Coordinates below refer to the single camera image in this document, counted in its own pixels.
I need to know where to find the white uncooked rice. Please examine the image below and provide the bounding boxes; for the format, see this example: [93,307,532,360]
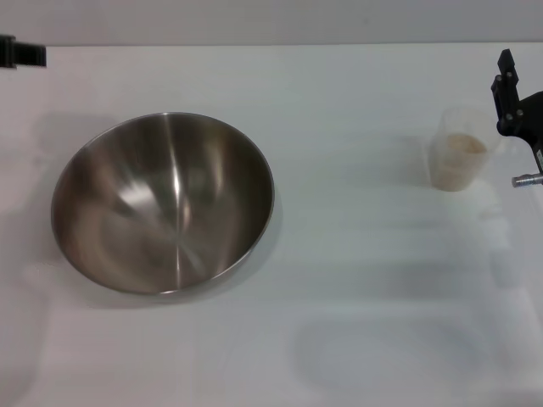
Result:
[432,131,487,192]

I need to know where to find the black cable with silver plug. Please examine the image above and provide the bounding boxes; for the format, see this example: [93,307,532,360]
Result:
[511,172,543,189]

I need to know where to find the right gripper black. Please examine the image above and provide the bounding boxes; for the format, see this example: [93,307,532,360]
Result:
[490,48,543,170]

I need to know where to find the stainless steel mixing bowl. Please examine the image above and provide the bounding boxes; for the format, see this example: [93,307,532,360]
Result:
[50,112,276,297]

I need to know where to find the clear plastic measuring cup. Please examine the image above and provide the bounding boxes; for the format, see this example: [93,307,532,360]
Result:
[429,106,507,192]

